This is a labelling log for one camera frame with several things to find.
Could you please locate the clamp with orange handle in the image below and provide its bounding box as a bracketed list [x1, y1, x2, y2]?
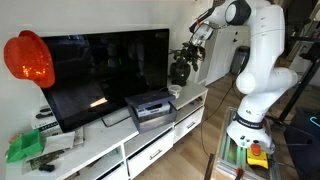
[235, 168, 246, 180]

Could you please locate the black flat screen television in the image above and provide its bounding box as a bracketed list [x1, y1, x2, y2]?
[39, 28, 171, 134]

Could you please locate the potted plant in dark pot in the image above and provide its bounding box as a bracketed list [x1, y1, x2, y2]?
[168, 41, 207, 87]

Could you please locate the white device box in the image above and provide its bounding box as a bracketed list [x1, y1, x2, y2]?
[30, 96, 63, 136]

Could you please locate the green plastic bin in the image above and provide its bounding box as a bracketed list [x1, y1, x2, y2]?
[5, 128, 46, 164]

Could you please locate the white paper envelope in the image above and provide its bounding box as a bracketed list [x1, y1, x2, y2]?
[42, 130, 76, 155]

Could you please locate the white TV stand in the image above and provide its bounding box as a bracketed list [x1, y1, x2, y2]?
[4, 79, 209, 180]

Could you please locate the white drawer front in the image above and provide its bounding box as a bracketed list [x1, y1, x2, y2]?
[127, 129, 175, 180]
[172, 106, 205, 145]
[96, 163, 130, 180]

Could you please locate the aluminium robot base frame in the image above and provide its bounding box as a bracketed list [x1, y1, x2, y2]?
[213, 106, 283, 180]

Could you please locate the small black object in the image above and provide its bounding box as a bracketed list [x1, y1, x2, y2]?
[37, 163, 56, 174]

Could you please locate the black trash can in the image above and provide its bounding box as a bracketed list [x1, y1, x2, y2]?
[229, 45, 251, 76]

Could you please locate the black computer case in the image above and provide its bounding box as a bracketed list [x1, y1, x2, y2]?
[283, 106, 320, 180]

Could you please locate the black tripod stand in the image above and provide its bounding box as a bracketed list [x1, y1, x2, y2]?
[278, 39, 320, 123]

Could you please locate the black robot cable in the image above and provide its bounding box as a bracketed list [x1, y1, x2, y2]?
[196, 71, 242, 161]

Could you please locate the stack of magazines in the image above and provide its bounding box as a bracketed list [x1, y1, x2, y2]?
[21, 126, 85, 175]

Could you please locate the yellow emergency stop box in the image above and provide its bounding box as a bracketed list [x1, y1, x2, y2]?
[246, 141, 270, 170]

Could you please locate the clear plastic cup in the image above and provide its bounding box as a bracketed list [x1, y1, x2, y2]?
[168, 87, 183, 100]

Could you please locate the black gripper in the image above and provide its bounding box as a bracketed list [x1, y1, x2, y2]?
[190, 32, 205, 48]

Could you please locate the white cabinet door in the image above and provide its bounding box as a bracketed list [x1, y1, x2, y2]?
[204, 31, 249, 87]

